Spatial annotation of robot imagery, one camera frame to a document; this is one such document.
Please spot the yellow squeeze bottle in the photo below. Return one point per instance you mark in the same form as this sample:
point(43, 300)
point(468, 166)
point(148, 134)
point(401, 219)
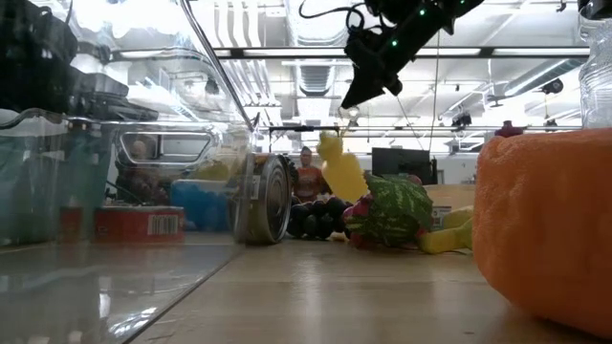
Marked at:
point(342, 174)

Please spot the purple squeeze bottle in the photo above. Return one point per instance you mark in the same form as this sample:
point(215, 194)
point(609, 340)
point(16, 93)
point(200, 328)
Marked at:
point(508, 131)

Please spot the red grapes with green leaf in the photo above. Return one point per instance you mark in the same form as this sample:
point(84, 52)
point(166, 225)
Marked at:
point(397, 210)

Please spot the dark blue toy grapes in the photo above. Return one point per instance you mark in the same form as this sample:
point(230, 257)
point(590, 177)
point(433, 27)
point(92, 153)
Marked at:
point(315, 220)

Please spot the clear bottle with black cap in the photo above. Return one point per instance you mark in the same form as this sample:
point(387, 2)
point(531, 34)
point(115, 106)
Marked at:
point(597, 86)

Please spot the orange toy fruit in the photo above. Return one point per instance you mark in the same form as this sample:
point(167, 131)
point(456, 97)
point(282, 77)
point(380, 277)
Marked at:
point(550, 229)

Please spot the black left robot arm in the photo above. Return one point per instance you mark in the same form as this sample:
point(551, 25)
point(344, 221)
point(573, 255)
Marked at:
point(28, 71)

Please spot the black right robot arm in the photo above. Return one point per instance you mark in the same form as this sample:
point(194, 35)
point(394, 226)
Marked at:
point(430, 14)

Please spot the black computer monitor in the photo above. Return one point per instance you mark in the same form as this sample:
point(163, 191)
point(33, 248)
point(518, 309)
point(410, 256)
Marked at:
point(401, 165)

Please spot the overhead light bar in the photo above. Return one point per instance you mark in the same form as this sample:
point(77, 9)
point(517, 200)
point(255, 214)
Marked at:
point(487, 51)

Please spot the person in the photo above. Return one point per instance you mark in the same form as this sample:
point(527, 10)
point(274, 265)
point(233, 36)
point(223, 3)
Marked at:
point(310, 184)

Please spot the orange translucent plastic bin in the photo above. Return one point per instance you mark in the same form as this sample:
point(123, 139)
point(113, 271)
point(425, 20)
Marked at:
point(454, 193)

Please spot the tall silver tin can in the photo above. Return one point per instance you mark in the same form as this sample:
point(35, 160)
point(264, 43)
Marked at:
point(268, 200)

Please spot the flat tin can red label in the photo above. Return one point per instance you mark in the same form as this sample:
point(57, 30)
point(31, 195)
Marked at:
point(124, 224)

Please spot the clear plastic container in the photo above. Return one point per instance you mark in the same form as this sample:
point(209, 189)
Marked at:
point(143, 286)

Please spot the black background table frame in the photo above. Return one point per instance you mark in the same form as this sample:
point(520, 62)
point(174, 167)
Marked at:
point(306, 128)

